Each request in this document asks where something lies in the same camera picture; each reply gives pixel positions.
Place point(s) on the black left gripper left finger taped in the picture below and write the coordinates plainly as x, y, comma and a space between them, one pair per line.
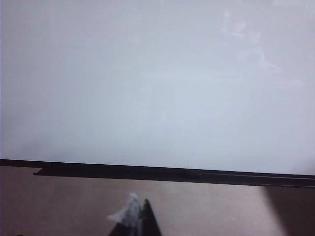
128, 221

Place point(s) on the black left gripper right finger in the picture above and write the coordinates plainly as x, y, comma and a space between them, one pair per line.
148, 221

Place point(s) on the white whiteboard with black frame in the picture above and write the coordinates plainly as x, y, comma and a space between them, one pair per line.
157, 86

